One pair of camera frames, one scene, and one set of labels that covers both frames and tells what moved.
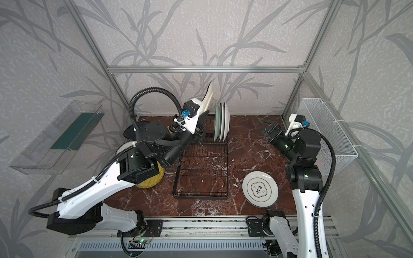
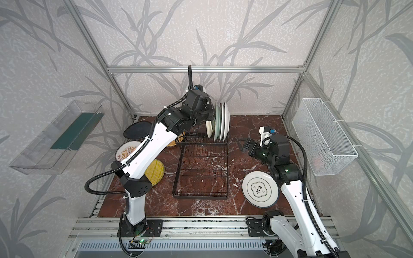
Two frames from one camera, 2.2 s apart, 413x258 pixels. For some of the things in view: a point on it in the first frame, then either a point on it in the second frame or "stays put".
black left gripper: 197,133 -> 211,109
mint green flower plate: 217,122 stays put
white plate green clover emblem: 260,189 stays put
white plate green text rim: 226,121 stays put
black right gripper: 275,127 -> 249,142
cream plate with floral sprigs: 206,100 -> 209,129
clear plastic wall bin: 53,152 stays put
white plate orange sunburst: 222,122 stays put
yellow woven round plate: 155,180 stays put
